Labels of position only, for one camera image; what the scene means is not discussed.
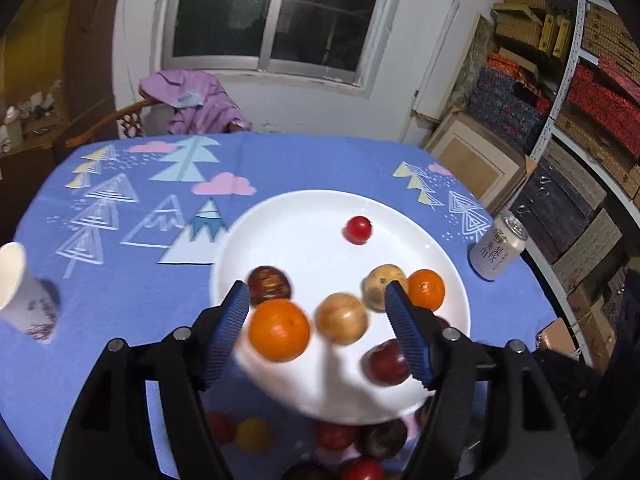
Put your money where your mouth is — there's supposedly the yellow round fruit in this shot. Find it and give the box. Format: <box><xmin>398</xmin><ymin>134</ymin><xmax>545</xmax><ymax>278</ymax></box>
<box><xmin>235</xmin><ymin>417</ymin><xmax>275</xmax><ymax>453</ymax></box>

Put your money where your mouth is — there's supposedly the stack of dark grey boxes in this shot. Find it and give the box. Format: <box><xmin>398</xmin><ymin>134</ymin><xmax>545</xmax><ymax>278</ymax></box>
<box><xmin>510</xmin><ymin>140</ymin><xmax>631</xmax><ymax>311</ymax></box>

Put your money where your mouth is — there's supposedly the stack of blue patterned boxes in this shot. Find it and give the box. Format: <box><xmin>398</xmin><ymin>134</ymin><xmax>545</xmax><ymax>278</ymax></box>
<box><xmin>467</xmin><ymin>50</ymin><xmax>556</xmax><ymax>153</ymax></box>

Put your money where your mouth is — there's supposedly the wooden chair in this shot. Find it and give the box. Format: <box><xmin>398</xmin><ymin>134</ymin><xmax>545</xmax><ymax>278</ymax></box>
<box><xmin>65</xmin><ymin>99</ymin><xmax>166</xmax><ymax>148</ymax></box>

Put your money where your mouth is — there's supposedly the wooden glass cabinet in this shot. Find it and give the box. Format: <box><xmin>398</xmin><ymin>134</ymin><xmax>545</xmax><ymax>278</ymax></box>
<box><xmin>0</xmin><ymin>0</ymin><xmax>131</xmax><ymax>171</ymax></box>

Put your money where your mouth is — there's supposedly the purple cloth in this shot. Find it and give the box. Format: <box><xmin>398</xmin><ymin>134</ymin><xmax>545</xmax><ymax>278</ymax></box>
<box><xmin>138</xmin><ymin>69</ymin><xmax>252</xmax><ymax>136</ymax></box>

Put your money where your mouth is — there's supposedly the red plum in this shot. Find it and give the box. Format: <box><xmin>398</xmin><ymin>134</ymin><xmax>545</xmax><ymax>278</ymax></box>
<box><xmin>361</xmin><ymin>338</ymin><xmax>413</xmax><ymax>387</ymax></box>

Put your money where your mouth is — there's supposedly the white paper cup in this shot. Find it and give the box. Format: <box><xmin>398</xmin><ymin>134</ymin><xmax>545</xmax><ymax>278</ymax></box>
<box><xmin>0</xmin><ymin>241</ymin><xmax>60</xmax><ymax>345</ymax></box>

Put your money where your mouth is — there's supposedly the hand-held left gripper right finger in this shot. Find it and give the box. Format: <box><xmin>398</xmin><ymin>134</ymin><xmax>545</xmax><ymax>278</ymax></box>
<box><xmin>384</xmin><ymin>280</ymin><xmax>583</xmax><ymax>480</ymax></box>

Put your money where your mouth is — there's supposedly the dark brown round fruit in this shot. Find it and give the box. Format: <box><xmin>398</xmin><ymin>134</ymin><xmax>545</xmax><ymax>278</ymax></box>
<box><xmin>285</xmin><ymin>461</ymin><xmax>333</xmax><ymax>480</ymax></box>
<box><xmin>248</xmin><ymin>265</ymin><xmax>295</xmax><ymax>307</ymax></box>

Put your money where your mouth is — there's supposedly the white plate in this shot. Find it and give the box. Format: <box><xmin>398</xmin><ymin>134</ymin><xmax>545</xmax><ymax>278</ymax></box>
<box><xmin>210</xmin><ymin>189</ymin><xmax>472</xmax><ymax>423</ymax></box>

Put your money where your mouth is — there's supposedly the white metal shelf rack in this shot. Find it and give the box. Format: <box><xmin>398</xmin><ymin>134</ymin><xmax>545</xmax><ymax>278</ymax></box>
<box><xmin>525</xmin><ymin>0</ymin><xmax>640</xmax><ymax>361</ymax></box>

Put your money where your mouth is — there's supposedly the brown flat box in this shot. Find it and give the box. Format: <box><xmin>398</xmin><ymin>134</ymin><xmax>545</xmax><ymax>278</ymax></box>
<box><xmin>537</xmin><ymin>317</ymin><xmax>583</xmax><ymax>361</ymax></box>

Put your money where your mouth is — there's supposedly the sliding glass window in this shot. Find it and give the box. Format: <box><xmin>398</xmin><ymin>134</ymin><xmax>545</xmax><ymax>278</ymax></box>
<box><xmin>160</xmin><ymin>0</ymin><xmax>401</xmax><ymax>100</ymax></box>

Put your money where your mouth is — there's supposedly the wooden picture frame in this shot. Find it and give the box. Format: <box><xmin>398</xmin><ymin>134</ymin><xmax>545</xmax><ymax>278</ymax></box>
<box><xmin>424</xmin><ymin>110</ymin><xmax>538</xmax><ymax>216</ymax></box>

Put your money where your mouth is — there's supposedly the orange mandarin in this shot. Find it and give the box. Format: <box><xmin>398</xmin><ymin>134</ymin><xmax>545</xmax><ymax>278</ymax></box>
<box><xmin>406</xmin><ymin>269</ymin><xmax>446</xmax><ymax>312</ymax></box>
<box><xmin>248</xmin><ymin>299</ymin><xmax>312</xmax><ymax>364</ymax></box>

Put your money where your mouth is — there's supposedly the beige beverage can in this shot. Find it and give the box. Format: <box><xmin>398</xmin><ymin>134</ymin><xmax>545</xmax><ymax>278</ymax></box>
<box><xmin>468</xmin><ymin>210</ymin><xmax>529</xmax><ymax>282</ymax></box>

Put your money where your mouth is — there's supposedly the marbled panel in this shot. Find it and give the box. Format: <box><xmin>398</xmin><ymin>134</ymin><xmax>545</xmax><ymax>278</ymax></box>
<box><xmin>445</xmin><ymin>12</ymin><xmax>496</xmax><ymax>116</ymax></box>

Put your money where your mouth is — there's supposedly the red cherry tomato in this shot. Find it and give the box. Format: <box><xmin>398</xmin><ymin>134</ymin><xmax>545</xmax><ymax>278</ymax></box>
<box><xmin>342</xmin><ymin>456</ymin><xmax>385</xmax><ymax>480</ymax></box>
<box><xmin>314</xmin><ymin>420</ymin><xmax>358</xmax><ymax>452</ymax></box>
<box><xmin>343</xmin><ymin>215</ymin><xmax>373</xmax><ymax>246</ymax></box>
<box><xmin>207</xmin><ymin>411</ymin><xmax>238</xmax><ymax>446</ymax></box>

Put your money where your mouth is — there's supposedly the white board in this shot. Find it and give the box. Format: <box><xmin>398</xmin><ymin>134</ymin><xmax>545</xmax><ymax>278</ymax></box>
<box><xmin>412</xmin><ymin>0</ymin><xmax>461</xmax><ymax>121</ymax></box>

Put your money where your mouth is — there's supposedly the blue printed tablecloth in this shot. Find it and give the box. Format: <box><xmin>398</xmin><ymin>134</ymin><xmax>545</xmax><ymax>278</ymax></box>
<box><xmin>12</xmin><ymin>132</ymin><xmax>596</xmax><ymax>480</ymax></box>

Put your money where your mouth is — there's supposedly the stack of red patterned boxes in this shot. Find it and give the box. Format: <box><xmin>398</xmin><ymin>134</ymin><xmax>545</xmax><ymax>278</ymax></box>
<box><xmin>567</xmin><ymin>55</ymin><xmax>640</xmax><ymax>156</ymax></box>

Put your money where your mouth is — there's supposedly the stack of woven yellow boxes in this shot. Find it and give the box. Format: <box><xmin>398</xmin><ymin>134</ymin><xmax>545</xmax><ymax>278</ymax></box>
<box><xmin>492</xmin><ymin>0</ymin><xmax>573</xmax><ymax>61</ymax></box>

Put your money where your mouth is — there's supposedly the tan speckled fruit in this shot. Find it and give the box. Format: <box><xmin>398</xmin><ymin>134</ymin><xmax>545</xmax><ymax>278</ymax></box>
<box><xmin>361</xmin><ymin>263</ymin><xmax>408</xmax><ymax>312</ymax></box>
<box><xmin>315</xmin><ymin>292</ymin><xmax>370</xmax><ymax>345</ymax></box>

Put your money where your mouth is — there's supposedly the dark purple plum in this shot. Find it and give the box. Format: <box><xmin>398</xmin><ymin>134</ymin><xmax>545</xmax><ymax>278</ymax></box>
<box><xmin>356</xmin><ymin>417</ymin><xmax>410</xmax><ymax>461</ymax></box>

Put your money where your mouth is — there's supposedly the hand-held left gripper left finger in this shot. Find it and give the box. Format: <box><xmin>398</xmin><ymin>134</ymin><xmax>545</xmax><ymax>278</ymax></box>
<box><xmin>51</xmin><ymin>280</ymin><xmax>251</xmax><ymax>480</ymax></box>

